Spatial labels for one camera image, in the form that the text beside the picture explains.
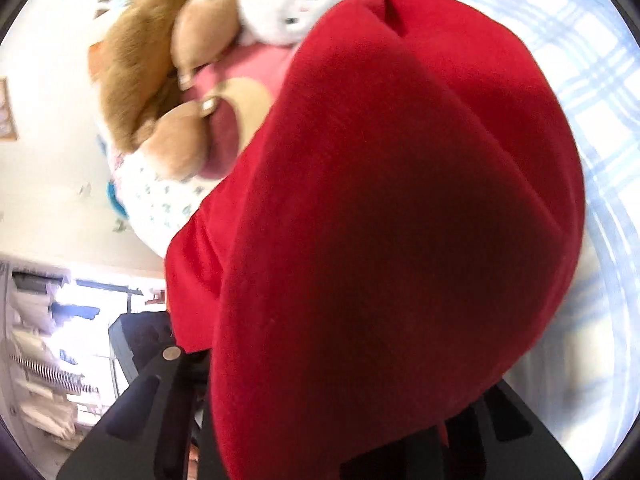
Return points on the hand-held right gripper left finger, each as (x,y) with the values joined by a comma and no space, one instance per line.
(145,410)

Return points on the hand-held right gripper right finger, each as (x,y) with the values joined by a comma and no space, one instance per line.
(480,442)

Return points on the wall picture frame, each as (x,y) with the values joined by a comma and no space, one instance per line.
(7,110)

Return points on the window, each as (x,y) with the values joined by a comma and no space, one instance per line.
(55,340)

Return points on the red polo shirt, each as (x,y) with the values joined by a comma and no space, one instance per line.
(400,210)

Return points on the white patterned pillow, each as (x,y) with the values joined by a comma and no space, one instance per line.
(160,205)

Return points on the pink bear plush toy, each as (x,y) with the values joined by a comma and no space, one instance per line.
(260,67)

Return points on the blue plush toy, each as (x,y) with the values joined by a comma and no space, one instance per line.
(116,200)

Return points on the brown bear plush toy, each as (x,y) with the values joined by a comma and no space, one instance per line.
(135,55)

